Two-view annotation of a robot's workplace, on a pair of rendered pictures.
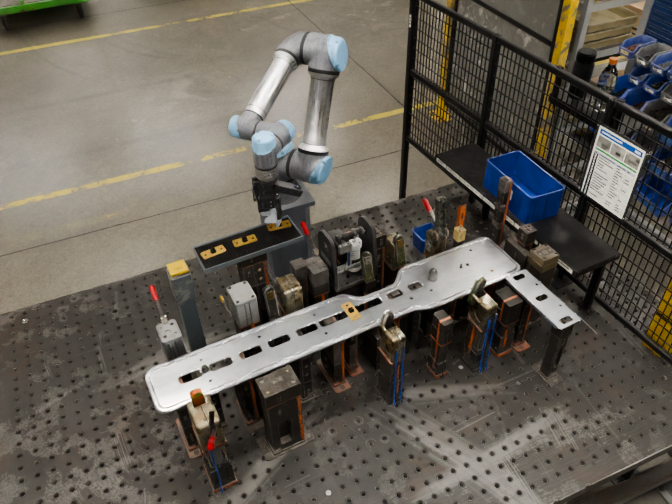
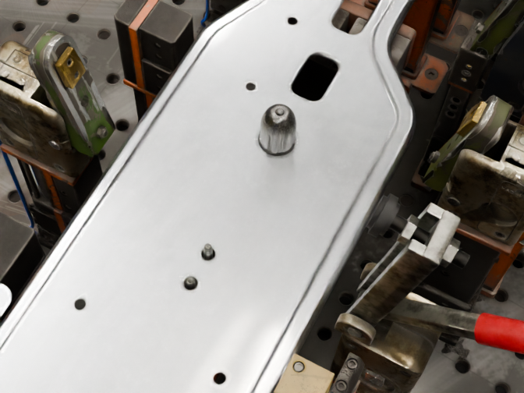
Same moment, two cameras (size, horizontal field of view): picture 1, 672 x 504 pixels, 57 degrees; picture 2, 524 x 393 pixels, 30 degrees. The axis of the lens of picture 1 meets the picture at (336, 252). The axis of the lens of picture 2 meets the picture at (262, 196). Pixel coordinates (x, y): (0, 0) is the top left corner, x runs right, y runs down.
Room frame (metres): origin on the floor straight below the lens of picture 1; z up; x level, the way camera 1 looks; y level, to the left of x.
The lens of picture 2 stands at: (1.96, -0.64, 1.76)
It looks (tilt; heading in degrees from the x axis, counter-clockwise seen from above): 63 degrees down; 141
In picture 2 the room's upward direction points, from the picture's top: 4 degrees clockwise
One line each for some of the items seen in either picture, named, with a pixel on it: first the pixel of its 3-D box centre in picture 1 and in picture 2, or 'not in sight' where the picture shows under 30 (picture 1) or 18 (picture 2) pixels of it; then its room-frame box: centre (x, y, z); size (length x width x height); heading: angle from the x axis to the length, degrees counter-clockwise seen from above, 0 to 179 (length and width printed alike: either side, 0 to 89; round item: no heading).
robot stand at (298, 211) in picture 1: (286, 231); not in sight; (2.04, 0.21, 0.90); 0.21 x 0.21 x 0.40; 23
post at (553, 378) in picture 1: (555, 348); not in sight; (1.41, -0.77, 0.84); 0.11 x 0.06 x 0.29; 27
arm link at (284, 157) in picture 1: (280, 159); not in sight; (2.04, 0.20, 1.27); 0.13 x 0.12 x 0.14; 64
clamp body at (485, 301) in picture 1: (478, 332); (61, 168); (1.47, -0.50, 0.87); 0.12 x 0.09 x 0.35; 27
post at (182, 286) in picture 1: (189, 314); not in sight; (1.56, 0.54, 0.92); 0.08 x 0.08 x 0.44; 27
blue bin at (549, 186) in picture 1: (522, 186); not in sight; (2.05, -0.76, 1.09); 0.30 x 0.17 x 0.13; 22
